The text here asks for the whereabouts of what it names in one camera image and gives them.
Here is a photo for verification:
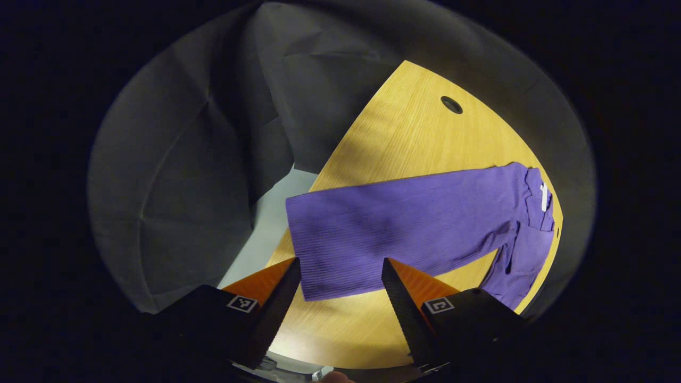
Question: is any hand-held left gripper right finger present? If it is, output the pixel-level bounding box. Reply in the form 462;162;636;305
381;258;533;373

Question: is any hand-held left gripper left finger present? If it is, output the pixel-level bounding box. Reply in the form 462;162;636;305
160;257;302;370

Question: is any purple ribbed garment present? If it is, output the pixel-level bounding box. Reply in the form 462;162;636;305
286;162;555;312

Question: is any black backdrop cloth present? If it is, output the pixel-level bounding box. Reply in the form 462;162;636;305
88;0;596;320

